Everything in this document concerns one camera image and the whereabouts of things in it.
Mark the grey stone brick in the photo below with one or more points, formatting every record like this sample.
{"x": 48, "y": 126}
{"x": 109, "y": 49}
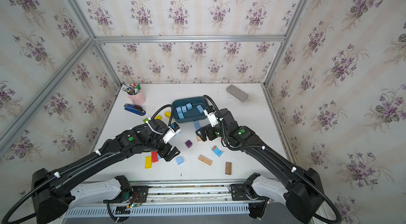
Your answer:
{"x": 237, "y": 93}

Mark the light blue block below bin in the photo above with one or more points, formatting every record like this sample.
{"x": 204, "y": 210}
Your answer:
{"x": 196, "y": 125}

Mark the red block front left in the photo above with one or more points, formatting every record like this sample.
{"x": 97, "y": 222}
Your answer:
{"x": 154, "y": 157}

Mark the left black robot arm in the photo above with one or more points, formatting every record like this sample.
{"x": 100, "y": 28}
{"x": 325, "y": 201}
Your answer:
{"x": 52, "y": 191}

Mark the aluminium front rail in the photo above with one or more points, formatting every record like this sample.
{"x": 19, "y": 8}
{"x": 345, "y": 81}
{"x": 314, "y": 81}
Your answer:
{"x": 103, "y": 192}

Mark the blue black stapler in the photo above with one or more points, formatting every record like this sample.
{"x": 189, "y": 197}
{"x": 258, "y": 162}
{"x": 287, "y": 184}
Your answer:
{"x": 135, "y": 109}

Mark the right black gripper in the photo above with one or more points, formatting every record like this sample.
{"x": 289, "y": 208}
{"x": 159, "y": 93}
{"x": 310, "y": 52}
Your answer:
{"x": 202, "y": 133}

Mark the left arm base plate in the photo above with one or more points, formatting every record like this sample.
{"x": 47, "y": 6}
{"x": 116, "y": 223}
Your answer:
{"x": 137, "y": 195}

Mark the yellow block near bin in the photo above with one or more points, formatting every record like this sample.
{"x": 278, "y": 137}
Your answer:
{"x": 167, "y": 113}

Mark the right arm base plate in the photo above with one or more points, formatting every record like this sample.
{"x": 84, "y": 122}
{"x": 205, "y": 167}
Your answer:
{"x": 241, "y": 192}

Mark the dark brown wooden block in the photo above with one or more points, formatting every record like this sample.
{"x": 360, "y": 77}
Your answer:
{"x": 228, "y": 168}

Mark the light blue cube front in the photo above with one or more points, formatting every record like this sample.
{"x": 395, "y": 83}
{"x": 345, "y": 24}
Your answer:
{"x": 179, "y": 160}

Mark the tan wooden block front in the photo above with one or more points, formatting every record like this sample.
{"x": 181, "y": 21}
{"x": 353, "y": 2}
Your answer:
{"x": 205, "y": 160}

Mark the pink pen cup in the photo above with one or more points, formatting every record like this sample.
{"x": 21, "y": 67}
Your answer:
{"x": 138, "y": 99}

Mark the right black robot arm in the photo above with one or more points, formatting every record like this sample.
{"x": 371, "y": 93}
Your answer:
{"x": 244, "y": 139}

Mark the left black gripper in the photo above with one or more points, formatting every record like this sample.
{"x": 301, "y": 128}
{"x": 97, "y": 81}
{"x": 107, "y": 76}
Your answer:
{"x": 165, "y": 154}

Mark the yellow block front left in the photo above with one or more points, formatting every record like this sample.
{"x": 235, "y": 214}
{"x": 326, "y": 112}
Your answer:
{"x": 148, "y": 162}

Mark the purple cube block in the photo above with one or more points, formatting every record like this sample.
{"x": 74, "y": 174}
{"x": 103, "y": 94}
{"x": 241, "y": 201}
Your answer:
{"x": 188, "y": 144}

